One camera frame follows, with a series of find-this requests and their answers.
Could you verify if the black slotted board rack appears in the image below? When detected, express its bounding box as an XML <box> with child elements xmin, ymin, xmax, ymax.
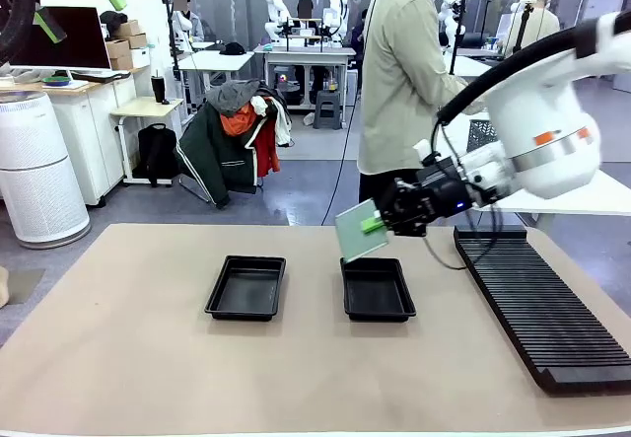
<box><xmin>453</xmin><ymin>224</ymin><xmax>631</xmax><ymax>397</ymax></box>

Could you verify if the black tumbler with straw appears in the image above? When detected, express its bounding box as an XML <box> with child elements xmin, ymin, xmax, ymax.
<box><xmin>151</xmin><ymin>69</ymin><xmax>170</xmax><ymax>105</ymax></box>

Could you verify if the seated background person grey top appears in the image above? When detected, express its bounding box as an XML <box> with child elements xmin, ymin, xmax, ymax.
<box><xmin>170</xmin><ymin>0</ymin><xmax>205</xmax><ymax>44</ymax></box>

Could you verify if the black cap on boxes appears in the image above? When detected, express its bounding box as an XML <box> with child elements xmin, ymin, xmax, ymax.
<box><xmin>100</xmin><ymin>10</ymin><xmax>128</xmax><ymax>36</ymax></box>

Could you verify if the small wooden side table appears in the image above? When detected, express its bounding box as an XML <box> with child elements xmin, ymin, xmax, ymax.
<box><xmin>108</xmin><ymin>96</ymin><xmax>184</xmax><ymax>187</ymax></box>

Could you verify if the grey hoodie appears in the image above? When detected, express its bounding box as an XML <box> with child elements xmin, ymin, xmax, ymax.
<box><xmin>205</xmin><ymin>79</ymin><xmax>262</xmax><ymax>118</ymax></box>

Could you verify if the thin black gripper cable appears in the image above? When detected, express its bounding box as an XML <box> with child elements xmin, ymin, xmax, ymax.
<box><xmin>423</xmin><ymin>203</ymin><xmax>505</xmax><ymax>271</ymax></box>

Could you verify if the white background workbench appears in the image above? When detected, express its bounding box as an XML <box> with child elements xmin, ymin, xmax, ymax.
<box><xmin>252</xmin><ymin>43</ymin><xmax>357</xmax><ymax>112</ymax></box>

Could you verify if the orange garment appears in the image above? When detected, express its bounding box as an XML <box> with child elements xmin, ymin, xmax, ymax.
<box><xmin>219</xmin><ymin>104</ymin><xmax>259</xmax><ymax>138</ymax></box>

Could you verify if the black flat keyboard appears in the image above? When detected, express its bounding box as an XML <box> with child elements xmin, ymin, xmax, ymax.
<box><xmin>71</xmin><ymin>70</ymin><xmax>132</xmax><ymax>84</ymax></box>

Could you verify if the black plastic ESD tray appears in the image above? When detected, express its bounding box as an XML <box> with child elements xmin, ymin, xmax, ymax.
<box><xmin>339</xmin><ymin>256</ymin><xmax>418</xmax><ymax>324</ymax></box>
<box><xmin>204</xmin><ymin>255</ymin><xmax>287</xmax><ymax>323</ymax></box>

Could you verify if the grey step stool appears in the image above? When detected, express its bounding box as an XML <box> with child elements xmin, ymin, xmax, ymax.
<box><xmin>313</xmin><ymin>90</ymin><xmax>343</xmax><ymax>131</ymax></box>

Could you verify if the dark green jacket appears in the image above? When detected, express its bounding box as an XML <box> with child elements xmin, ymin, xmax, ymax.
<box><xmin>175</xmin><ymin>101</ymin><xmax>262</xmax><ymax>210</ymax></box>

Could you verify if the person in beige shirt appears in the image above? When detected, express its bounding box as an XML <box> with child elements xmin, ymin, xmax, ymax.
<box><xmin>357</xmin><ymin>0</ymin><xmax>488</xmax><ymax>227</ymax></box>

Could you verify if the red jacket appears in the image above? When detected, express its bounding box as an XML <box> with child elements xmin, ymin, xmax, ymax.
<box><xmin>253</xmin><ymin>115</ymin><xmax>282</xmax><ymax>179</ymax></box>

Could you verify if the black backpack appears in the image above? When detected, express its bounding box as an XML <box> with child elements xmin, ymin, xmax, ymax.
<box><xmin>137</xmin><ymin>123</ymin><xmax>179</xmax><ymax>188</ymax></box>

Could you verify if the white garment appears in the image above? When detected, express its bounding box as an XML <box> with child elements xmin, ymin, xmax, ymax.
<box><xmin>249</xmin><ymin>95</ymin><xmax>294</xmax><ymax>148</ymax></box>

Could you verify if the grey mesh plastic basket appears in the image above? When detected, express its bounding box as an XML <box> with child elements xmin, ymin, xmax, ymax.
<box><xmin>465</xmin><ymin>119</ymin><xmax>495</xmax><ymax>154</ymax></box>

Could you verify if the black tripod stand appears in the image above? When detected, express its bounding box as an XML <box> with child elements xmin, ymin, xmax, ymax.
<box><xmin>511</xmin><ymin>1</ymin><xmax>537</xmax><ymax>56</ymax></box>
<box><xmin>445</xmin><ymin>0</ymin><xmax>467</xmax><ymax>77</ymax></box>

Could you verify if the person right forearm beige sleeve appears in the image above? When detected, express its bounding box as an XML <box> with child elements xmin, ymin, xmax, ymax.
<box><xmin>421</xmin><ymin>59</ymin><xmax>470</xmax><ymax>109</ymax></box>

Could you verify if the white desk wooden top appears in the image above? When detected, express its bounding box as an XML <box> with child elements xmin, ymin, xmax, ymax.
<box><xmin>0</xmin><ymin>64</ymin><xmax>152</xmax><ymax>207</ymax></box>

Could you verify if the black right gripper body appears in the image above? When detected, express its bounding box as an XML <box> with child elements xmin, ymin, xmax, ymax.
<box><xmin>408</xmin><ymin>156</ymin><xmax>482</xmax><ymax>237</ymax></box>

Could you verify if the black hanging cable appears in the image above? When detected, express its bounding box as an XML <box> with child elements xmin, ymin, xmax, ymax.
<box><xmin>320</xmin><ymin>0</ymin><xmax>395</xmax><ymax>227</ymax></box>

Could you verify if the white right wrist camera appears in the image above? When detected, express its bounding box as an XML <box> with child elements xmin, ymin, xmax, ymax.
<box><xmin>412</xmin><ymin>139</ymin><xmax>437</xmax><ymax>164</ymax></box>

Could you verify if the long white background table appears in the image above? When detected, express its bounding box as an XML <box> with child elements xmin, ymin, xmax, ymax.
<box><xmin>445</xmin><ymin>53</ymin><xmax>495</xmax><ymax>82</ymax></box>

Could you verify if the black computer monitor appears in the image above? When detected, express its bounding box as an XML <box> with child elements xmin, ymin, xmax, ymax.
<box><xmin>9</xmin><ymin>6</ymin><xmax>112</xmax><ymax>71</ymax></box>

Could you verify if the white cylindrical air purifier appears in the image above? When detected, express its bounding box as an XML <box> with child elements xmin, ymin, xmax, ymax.
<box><xmin>0</xmin><ymin>90</ymin><xmax>93</xmax><ymax>251</ymax></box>

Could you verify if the white side work table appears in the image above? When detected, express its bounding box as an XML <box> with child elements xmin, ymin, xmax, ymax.
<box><xmin>433</xmin><ymin>106</ymin><xmax>631</xmax><ymax>232</ymax></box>

